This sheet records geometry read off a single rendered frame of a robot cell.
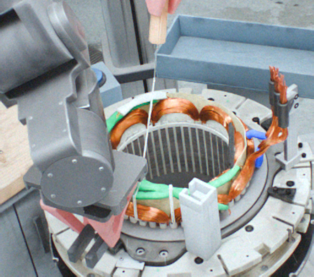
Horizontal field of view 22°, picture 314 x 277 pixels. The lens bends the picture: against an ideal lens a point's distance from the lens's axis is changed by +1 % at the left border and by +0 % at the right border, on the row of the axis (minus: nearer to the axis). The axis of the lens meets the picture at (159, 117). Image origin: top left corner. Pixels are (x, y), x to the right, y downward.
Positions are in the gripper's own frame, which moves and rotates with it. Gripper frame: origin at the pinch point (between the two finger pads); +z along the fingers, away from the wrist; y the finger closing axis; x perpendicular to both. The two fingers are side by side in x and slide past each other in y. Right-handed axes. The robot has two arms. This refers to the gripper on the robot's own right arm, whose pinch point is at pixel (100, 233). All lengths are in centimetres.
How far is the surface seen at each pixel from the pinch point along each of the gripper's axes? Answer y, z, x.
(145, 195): 1.1, 1.7, 7.5
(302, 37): 3, 12, 53
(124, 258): 0.2, 7.2, 2.8
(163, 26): 0.9, -14.4, 16.4
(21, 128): -25.3, 10.3, 19.6
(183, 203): 6.5, -0.5, 6.2
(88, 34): -119, 116, 166
